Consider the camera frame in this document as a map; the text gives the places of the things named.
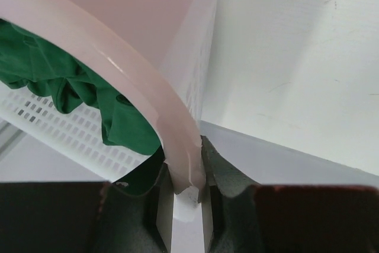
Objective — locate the white plastic basket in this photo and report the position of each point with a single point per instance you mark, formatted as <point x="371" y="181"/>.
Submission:
<point x="155" y="52"/>

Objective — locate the green t shirt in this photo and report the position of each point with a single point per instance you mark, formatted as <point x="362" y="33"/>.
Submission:
<point x="30" y="61"/>

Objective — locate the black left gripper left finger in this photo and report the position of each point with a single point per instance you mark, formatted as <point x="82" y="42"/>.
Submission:
<point x="133" y="214"/>

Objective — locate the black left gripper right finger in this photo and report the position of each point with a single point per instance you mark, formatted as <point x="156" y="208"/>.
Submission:
<point x="242" y="215"/>

